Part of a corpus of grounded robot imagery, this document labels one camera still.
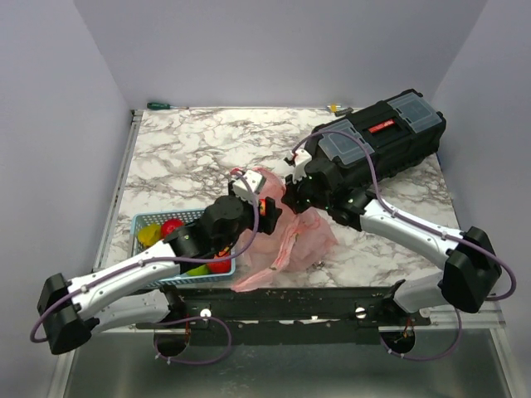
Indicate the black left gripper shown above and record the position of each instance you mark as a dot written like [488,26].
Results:
[266,224]

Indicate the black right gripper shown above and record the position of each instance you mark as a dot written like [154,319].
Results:
[289,198]

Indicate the small red orange fake fruit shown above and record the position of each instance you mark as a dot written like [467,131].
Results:
[263,206]

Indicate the pink plastic bag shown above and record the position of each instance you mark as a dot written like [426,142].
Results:
[298,241]

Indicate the green fake fruit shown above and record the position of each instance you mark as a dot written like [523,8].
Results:
[201,270]

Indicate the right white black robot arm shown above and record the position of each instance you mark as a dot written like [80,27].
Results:
[468,269]

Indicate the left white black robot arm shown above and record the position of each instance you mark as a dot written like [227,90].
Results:
[72,309]

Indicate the red fake apple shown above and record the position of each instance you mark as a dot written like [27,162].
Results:
[169,226]

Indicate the yellow fake starfruit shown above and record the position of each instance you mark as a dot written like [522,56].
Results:
[150,235]

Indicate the black plastic toolbox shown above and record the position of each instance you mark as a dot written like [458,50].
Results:
[399,133]

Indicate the yellow and black bit set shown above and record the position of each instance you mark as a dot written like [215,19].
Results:
[339,110]

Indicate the light blue plastic basket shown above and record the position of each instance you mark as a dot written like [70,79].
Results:
[144,219]

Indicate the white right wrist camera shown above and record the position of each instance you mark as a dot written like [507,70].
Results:
[298,160]

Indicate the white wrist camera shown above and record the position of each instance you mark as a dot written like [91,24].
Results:
[298,160]
[247,185]

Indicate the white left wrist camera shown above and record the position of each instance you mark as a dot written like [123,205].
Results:
[247,185]

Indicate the black mounting base plate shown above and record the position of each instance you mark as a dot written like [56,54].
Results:
[278,316]

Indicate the green handled screwdriver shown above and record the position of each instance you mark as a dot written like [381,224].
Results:
[162,106]

